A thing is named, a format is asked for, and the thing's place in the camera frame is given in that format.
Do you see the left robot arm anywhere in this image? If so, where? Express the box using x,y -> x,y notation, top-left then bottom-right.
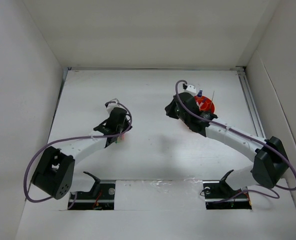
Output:
31,106 -> 132,200

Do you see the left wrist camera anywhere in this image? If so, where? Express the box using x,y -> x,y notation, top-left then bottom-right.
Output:
104,98 -> 124,114

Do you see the purple cable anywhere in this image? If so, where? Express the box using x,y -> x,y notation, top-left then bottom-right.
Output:
23,100 -> 134,210
175,80 -> 296,205

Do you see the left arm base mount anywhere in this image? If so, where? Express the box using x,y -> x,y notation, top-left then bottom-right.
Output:
67,180 -> 116,211

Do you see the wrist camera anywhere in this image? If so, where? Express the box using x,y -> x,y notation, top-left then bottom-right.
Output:
183,83 -> 197,96
104,98 -> 124,114

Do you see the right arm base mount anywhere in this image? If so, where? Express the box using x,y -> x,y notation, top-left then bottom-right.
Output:
199,180 -> 252,210

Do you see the orange round organizer container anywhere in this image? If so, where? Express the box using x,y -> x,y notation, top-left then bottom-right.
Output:
194,96 -> 211,112

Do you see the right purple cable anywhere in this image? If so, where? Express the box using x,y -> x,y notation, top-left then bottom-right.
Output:
175,80 -> 296,205

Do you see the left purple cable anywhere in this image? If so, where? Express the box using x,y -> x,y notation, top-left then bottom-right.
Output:
23,100 -> 134,210

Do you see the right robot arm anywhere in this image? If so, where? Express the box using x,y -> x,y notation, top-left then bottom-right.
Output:
165,92 -> 289,198

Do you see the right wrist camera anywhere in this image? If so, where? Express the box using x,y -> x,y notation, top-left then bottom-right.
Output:
183,83 -> 197,96

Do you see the white marker purple cap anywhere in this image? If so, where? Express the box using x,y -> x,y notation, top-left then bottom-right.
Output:
199,98 -> 207,109

